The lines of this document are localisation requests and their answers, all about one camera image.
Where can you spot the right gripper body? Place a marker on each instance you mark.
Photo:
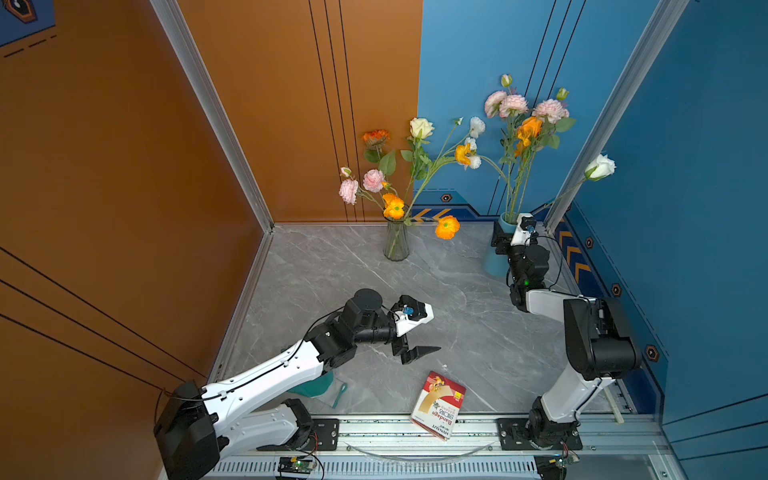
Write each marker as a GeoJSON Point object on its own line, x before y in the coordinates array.
{"type": "Point", "coordinates": [505, 243]}

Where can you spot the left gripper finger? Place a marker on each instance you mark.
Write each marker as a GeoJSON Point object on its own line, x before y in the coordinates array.
{"type": "Point", "coordinates": [423, 310]}
{"type": "Point", "coordinates": [417, 353]}

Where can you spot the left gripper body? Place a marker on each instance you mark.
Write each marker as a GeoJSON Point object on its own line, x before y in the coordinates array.
{"type": "Point", "coordinates": [398, 345]}

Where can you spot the teal cylindrical vase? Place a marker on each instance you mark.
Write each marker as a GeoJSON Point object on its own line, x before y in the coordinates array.
{"type": "Point", "coordinates": [496, 261]}

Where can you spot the orange poppy flower stem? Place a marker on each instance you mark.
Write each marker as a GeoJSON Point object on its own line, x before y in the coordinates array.
{"type": "Point", "coordinates": [395, 212]}

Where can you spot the clear glass vase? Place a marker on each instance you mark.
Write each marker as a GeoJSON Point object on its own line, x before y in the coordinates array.
{"type": "Point", "coordinates": [396, 246]}

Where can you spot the white ranunculus flower stem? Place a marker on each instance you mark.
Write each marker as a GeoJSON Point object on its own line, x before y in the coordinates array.
{"type": "Point", "coordinates": [445, 156]}

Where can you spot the yellow orange ranunculus stem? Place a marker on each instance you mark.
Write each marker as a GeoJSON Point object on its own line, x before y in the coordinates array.
{"type": "Point", "coordinates": [531, 137]}

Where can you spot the white rose bud stem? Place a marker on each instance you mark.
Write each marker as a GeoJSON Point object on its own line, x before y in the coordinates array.
{"type": "Point", "coordinates": [599, 168]}

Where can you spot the pink rose stem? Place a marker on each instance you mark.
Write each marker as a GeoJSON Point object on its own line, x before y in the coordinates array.
{"type": "Point", "coordinates": [512, 109]}

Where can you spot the pink peony flower stem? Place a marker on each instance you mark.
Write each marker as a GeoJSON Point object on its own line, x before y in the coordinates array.
{"type": "Point", "coordinates": [371, 187]}

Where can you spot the cream white rose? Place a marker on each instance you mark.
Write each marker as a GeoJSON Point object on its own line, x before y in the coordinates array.
{"type": "Point", "coordinates": [420, 163]}

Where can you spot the orange flower bunch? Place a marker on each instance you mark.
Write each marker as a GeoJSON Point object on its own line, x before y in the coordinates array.
{"type": "Point", "coordinates": [484, 173]}

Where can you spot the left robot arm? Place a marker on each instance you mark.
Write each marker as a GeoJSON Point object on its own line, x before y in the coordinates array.
{"type": "Point", "coordinates": [201, 425]}

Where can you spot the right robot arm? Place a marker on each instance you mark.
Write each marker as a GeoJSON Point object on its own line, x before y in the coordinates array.
{"type": "Point", "coordinates": [598, 340]}

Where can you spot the red and white box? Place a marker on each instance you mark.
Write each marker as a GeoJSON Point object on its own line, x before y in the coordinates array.
{"type": "Point", "coordinates": [438, 405]}

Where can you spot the green rubber glove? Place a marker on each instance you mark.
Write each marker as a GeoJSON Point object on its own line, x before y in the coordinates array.
{"type": "Point", "coordinates": [327, 389]}

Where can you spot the green circuit board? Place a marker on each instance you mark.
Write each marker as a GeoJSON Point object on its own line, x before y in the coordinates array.
{"type": "Point", "coordinates": [295, 468]}

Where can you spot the right circuit board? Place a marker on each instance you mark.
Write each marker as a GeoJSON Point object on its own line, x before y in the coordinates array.
{"type": "Point", "coordinates": [555, 467]}

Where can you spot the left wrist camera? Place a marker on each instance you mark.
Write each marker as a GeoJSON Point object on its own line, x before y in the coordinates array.
{"type": "Point", "coordinates": [402, 313]}

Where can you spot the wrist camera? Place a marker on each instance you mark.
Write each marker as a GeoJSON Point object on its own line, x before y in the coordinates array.
{"type": "Point", "coordinates": [402, 313]}
{"type": "Point", "coordinates": [525, 227]}

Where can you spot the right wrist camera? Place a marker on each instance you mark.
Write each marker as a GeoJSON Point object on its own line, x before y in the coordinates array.
{"type": "Point", "coordinates": [525, 227]}

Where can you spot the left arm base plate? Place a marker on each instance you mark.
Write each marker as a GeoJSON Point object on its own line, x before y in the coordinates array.
{"type": "Point", "coordinates": [323, 436]}

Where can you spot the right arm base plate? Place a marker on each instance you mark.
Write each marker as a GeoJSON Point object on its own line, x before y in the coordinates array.
{"type": "Point", "coordinates": [518, 434]}

